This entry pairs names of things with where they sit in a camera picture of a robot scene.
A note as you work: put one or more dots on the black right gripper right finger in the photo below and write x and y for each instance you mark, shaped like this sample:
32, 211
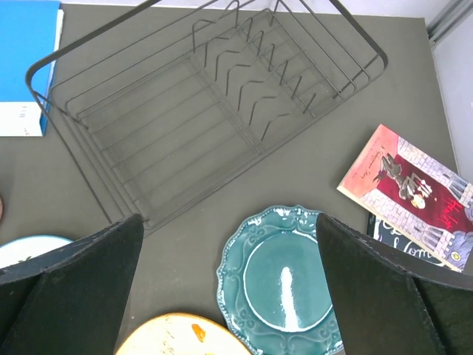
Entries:
389, 302

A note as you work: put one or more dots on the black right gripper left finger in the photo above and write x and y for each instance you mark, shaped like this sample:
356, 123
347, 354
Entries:
71, 300

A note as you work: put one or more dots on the white watermelon plate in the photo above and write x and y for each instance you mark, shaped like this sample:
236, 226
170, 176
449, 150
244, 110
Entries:
25, 248

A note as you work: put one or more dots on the peach bird plate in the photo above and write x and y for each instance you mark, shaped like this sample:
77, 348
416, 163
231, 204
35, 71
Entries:
182, 333

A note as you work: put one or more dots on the teal embossed plate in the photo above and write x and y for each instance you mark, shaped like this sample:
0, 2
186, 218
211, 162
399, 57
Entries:
271, 285

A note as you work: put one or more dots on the dark lettered book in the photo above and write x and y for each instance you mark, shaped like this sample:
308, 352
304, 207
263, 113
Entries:
385, 233

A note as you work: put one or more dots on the red illustrated book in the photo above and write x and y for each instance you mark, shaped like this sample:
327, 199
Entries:
414, 193

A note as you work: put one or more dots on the blue folder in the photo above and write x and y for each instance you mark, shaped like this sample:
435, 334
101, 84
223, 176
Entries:
30, 30

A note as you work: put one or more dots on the grey wire dish rack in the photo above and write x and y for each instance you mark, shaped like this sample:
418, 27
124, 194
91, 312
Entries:
163, 106

